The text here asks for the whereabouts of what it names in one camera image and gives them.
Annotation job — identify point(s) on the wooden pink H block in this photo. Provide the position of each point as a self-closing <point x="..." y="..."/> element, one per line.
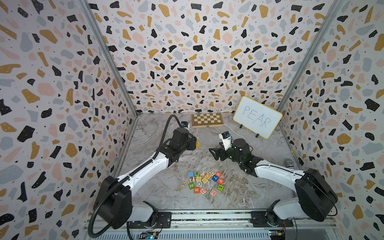
<point x="203" y="191"/>

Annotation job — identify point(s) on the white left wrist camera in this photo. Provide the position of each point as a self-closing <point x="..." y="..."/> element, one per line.
<point x="186" y="125"/>

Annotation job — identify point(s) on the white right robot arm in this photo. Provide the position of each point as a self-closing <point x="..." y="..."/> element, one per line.
<point x="314" y="198"/>

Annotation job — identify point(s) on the wooden green plus block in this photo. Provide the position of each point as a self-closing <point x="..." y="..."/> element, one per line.
<point x="204" y="181"/>

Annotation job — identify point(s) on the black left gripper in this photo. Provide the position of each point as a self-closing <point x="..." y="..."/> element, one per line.
<point x="192" y="143"/>

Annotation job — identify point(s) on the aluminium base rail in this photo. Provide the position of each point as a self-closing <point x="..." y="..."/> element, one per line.
<point x="223" y="225"/>

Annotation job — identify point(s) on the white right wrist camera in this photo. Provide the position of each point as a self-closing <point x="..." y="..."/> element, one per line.
<point x="226" y="139"/>

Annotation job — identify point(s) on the yellow framed whiteboard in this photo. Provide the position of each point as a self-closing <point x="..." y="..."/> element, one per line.
<point x="257" y="117"/>

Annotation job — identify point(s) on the wooden blue C block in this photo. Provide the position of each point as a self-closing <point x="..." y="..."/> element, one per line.
<point x="211" y="172"/>

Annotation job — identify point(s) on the wooden pink N block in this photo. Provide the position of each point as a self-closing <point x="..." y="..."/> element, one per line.
<point x="213" y="193"/>

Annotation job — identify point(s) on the green I block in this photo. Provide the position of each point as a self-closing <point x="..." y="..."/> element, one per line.
<point x="220" y="187"/>

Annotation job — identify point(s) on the wooden chessboard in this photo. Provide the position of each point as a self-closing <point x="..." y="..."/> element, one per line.
<point x="209" y="120"/>

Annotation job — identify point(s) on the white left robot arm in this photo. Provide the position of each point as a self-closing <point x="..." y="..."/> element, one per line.
<point x="114" y="205"/>

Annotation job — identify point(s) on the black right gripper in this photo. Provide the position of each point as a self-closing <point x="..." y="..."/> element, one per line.
<point x="222" y="151"/>

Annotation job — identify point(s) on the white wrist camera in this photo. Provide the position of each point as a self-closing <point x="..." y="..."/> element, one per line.
<point x="226" y="139"/>
<point x="186" y="125"/>

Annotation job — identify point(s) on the red B block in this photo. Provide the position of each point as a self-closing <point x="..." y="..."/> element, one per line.
<point x="197" y="190"/>

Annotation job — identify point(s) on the glitter microphone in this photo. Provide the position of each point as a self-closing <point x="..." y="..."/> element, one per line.
<point x="289" y="163"/>

